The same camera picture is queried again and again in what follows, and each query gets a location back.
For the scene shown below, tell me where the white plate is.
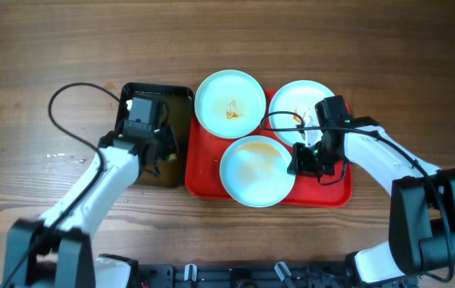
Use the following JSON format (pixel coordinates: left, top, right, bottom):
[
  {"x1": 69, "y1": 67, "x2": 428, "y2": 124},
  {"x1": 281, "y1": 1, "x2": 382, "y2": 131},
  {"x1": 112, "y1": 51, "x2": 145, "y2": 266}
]
[
  {"x1": 194, "y1": 70, "x2": 266, "y2": 139},
  {"x1": 219, "y1": 135, "x2": 296, "y2": 208},
  {"x1": 268, "y1": 80, "x2": 334, "y2": 146}
]

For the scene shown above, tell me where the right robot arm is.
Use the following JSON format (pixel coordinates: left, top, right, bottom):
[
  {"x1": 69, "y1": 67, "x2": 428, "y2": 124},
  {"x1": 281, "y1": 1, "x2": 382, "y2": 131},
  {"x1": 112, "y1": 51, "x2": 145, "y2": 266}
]
[{"x1": 288, "y1": 120, "x2": 455, "y2": 287}]

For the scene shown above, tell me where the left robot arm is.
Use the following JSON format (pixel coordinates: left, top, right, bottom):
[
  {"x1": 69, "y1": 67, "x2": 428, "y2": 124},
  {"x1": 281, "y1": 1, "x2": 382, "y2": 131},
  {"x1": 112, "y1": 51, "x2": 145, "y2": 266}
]
[{"x1": 2, "y1": 121, "x2": 178, "y2": 287}]

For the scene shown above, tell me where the black water tray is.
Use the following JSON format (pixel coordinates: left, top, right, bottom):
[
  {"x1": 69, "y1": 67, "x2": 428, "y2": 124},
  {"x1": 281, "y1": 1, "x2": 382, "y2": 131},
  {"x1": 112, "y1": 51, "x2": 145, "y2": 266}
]
[{"x1": 108, "y1": 82, "x2": 193, "y2": 188}]

